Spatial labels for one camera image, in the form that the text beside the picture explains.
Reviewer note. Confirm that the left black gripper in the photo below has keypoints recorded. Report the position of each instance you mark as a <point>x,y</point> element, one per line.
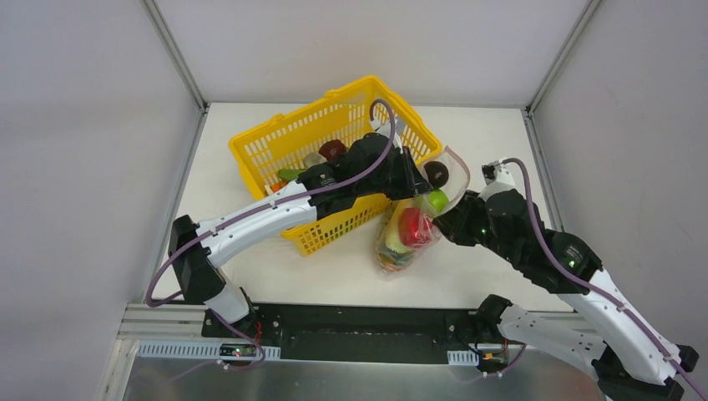
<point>412,180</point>

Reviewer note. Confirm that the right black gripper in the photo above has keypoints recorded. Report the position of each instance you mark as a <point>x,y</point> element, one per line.
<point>452,222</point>

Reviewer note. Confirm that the dark avocado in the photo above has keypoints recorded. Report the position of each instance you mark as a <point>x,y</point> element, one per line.
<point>437,173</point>

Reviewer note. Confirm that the green apple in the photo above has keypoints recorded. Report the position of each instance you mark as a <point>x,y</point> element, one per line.
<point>435,202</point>

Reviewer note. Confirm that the red bell pepper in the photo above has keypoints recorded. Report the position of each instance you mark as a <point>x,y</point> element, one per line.
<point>415,228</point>

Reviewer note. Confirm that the clear zip top bag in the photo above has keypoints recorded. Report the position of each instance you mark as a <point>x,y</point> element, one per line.
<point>458,183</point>

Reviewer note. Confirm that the white radish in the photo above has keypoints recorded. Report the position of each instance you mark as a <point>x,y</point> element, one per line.
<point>392,239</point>

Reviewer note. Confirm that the toy pineapple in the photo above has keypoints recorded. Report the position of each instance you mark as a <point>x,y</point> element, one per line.
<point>392,261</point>

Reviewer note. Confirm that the yellow plastic basket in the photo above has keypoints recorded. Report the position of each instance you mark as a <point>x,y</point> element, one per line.
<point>344,114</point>

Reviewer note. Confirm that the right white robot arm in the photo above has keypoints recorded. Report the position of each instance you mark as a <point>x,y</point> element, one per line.
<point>625,356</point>

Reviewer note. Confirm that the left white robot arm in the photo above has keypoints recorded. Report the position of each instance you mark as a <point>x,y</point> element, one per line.
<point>197,250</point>

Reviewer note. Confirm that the dark red apple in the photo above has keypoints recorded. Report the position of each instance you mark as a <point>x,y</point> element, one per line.
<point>331,149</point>

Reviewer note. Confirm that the green leafy vegetable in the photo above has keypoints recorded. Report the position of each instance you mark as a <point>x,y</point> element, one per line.
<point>288,175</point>

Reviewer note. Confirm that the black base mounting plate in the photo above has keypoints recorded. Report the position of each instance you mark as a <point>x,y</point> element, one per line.
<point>369,334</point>

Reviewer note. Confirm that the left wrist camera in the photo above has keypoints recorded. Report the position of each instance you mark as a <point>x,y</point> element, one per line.
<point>385,130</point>

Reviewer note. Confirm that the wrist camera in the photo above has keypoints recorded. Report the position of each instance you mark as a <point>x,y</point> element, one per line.
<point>385,130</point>
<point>497,179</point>

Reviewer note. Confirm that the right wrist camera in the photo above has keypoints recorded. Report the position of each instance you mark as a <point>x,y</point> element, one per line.
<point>497,179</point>

